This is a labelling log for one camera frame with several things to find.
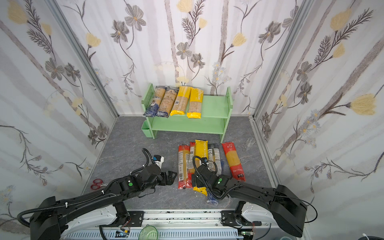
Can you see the clear blue-end spaghetti bag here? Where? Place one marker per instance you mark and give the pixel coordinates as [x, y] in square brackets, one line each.
[215, 164]

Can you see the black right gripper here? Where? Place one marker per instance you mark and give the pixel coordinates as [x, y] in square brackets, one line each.
[200, 173]

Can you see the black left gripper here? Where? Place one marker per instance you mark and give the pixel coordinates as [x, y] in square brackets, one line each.
[163, 177]

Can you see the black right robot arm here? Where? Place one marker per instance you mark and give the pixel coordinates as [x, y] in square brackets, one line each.
[287, 209]

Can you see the red spaghetti bag under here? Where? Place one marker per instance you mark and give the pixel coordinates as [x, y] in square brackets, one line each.
[184, 181]

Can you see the red spaghetti bag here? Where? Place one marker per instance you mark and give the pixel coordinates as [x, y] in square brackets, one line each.
[234, 161]
[190, 166]

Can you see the yellow spaghetti bag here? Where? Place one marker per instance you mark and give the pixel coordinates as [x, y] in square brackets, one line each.
[181, 102]
[195, 105]
[201, 150]

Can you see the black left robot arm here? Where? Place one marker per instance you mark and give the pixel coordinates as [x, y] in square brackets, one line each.
[51, 220]

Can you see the blue clear spaghetti bag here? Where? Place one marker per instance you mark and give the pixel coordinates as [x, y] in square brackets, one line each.
[153, 100]

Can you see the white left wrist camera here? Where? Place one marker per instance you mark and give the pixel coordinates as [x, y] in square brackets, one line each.
[158, 160]

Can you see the green wooden two-tier shelf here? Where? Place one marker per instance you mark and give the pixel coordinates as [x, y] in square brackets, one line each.
[212, 116]

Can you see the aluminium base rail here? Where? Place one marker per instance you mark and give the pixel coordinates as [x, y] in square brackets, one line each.
[169, 225]

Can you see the blue brown spaghetti bag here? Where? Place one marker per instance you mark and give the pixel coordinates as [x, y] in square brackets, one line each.
[167, 102]

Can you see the red handled scissors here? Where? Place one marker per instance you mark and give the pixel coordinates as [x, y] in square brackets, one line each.
[97, 184]

